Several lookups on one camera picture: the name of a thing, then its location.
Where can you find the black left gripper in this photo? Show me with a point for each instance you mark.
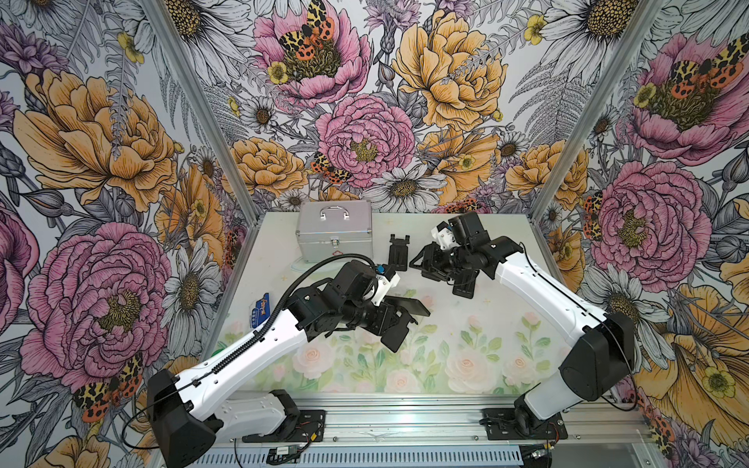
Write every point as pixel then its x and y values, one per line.
pixel 379 324

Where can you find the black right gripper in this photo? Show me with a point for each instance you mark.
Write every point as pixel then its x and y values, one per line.
pixel 450 275

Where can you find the black phone stand front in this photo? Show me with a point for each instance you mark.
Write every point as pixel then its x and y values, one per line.
pixel 398 253

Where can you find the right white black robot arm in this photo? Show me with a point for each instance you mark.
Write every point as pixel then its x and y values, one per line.
pixel 602 346

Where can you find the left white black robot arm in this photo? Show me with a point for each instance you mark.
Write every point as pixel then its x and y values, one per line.
pixel 189 411

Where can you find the silver aluminium first aid case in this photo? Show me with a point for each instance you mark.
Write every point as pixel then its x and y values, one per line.
pixel 333 228

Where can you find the blue small packet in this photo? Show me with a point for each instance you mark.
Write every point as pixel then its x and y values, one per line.
pixel 261 311

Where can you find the small green circuit board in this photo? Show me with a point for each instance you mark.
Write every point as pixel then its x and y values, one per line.
pixel 283 455

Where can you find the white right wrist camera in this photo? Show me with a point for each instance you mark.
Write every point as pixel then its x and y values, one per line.
pixel 443 236

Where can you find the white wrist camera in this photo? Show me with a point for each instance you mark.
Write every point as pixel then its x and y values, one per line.
pixel 386 279
pixel 443 236

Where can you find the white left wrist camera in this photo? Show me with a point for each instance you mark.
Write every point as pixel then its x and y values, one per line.
pixel 386 279

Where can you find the aluminium front rail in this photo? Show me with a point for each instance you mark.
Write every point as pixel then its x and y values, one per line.
pixel 450 420

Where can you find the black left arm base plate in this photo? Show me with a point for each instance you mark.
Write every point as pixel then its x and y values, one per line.
pixel 309 425

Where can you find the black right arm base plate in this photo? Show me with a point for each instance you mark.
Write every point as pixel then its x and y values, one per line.
pixel 506 424

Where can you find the aluminium left corner post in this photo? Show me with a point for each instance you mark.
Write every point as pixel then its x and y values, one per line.
pixel 180 60

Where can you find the aluminium corner post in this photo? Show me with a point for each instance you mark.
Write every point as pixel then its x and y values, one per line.
pixel 180 60
pixel 628 47

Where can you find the aluminium right corner post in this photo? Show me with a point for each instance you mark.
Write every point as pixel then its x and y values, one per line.
pixel 628 47

